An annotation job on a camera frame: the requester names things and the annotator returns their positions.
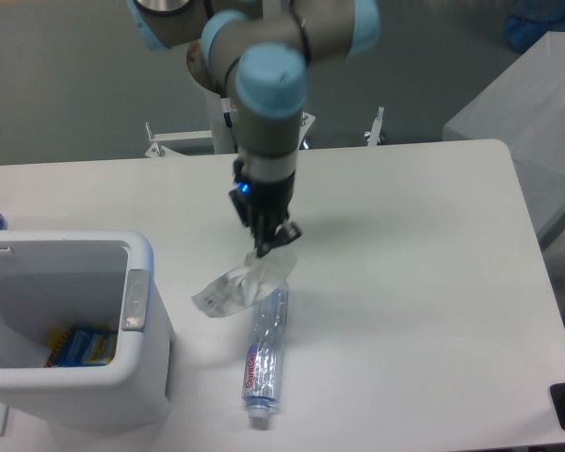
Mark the grey covered box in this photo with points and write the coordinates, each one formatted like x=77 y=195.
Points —
x=524 y=107

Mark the blue plastic bag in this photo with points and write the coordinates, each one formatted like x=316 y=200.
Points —
x=529 y=21

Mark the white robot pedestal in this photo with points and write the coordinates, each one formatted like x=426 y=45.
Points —
x=221 y=109

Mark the white mounting bracket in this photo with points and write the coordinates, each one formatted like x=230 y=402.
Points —
x=306 y=122
x=162 y=145

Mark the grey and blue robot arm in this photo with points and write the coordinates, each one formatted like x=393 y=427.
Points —
x=260 y=62

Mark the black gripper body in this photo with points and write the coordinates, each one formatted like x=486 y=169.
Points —
x=254 y=199

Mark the metal clamp bolt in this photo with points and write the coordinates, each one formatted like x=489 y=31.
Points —
x=375 y=135

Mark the white trash can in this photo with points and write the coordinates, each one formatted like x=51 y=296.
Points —
x=52 y=280

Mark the crushed clear plastic bottle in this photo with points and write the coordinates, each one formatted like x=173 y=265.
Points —
x=263 y=371

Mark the white mounting bracket left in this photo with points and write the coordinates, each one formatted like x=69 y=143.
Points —
x=162 y=145

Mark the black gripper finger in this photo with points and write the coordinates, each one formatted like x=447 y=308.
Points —
x=269 y=237

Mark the blue yellow snack wrapper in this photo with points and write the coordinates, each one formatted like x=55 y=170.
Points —
x=82 y=346

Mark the clear plastic bag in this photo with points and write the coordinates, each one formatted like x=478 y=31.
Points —
x=243 y=286

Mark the white mounting bracket right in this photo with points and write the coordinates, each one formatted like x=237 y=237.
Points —
x=306 y=122

